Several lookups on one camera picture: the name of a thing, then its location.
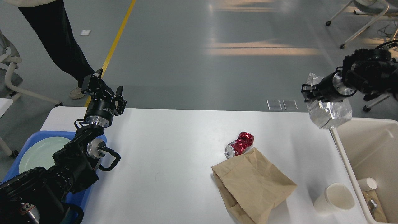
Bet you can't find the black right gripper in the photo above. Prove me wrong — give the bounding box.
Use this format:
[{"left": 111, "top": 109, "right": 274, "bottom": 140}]
[{"left": 301, "top": 71, "right": 357, "bottom": 103}]

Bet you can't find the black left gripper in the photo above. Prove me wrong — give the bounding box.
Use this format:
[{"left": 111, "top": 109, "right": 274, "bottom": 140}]
[{"left": 81, "top": 69, "right": 127, "bottom": 128}]

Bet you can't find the aluminium foil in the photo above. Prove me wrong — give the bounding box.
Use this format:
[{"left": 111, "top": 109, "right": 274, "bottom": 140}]
[{"left": 305, "top": 73, "right": 352, "bottom": 129}]

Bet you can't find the light green plate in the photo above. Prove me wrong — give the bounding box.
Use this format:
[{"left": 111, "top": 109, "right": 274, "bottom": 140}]
[{"left": 18, "top": 136, "right": 70, "bottom": 173}]

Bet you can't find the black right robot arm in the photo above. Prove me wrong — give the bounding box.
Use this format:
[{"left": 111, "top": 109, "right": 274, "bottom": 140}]
[{"left": 301, "top": 40, "right": 398, "bottom": 103}]

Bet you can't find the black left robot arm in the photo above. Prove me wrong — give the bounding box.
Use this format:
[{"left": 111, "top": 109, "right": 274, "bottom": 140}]
[{"left": 1, "top": 69, "right": 127, "bottom": 224}]

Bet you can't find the clear floor plate right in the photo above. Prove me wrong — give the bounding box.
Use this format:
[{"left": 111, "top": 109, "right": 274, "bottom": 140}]
[{"left": 283, "top": 100, "right": 298, "bottom": 111}]

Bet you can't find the clear floor plate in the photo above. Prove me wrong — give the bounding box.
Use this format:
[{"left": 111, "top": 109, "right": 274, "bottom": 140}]
[
  {"left": 283, "top": 100, "right": 298, "bottom": 111},
  {"left": 267, "top": 100, "right": 282, "bottom": 111}
]

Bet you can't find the clear floor plate left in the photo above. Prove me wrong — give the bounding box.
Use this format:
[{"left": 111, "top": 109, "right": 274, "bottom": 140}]
[{"left": 267, "top": 100, "right": 282, "bottom": 111}]

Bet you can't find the chair leg with caster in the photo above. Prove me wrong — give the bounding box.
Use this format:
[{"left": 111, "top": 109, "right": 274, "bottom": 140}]
[{"left": 362, "top": 94, "right": 390, "bottom": 112}]

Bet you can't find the crushed red soda can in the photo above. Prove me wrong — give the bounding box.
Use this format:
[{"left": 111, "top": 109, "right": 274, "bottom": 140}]
[{"left": 224, "top": 132, "right": 254, "bottom": 159}]

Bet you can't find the white plastic bin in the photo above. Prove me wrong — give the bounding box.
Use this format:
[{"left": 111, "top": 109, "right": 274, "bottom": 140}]
[{"left": 330, "top": 118, "right": 398, "bottom": 224}]

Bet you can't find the person in cream sweater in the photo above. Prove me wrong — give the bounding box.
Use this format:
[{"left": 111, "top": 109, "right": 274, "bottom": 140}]
[{"left": 6, "top": 0, "right": 94, "bottom": 100}]

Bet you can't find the white office chair left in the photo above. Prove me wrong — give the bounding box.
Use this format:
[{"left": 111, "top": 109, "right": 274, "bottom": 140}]
[{"left": 0, "top": 31, "right": 63, "bottom": 158}]

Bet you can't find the brown paper bag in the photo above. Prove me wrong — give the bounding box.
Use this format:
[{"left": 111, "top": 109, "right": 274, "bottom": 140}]
[{"left": 211, "top": 148, "right": 297, "bottom": 224}]

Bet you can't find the white paper cup on table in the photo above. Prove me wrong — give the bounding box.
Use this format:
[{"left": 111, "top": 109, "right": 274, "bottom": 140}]
[{"left": 313, "top": 183, "right": 355, "bottom": 216}]

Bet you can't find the white paper cup in bin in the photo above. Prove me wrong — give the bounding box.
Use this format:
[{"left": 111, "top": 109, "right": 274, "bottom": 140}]
[{"left": 357, "top": 177, "right": 378, "bottom": 192}]

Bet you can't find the blue plastic tray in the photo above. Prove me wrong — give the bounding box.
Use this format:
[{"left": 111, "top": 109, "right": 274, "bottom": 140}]
[{"left": 1, "top": 131, "right": 114, "bottom": 224}]

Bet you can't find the clear plastic wrapper in bin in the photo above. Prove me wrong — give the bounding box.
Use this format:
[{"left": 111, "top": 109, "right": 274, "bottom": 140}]
[{"left": 367, "top": 198, "right": 378, "bottom": 218}]

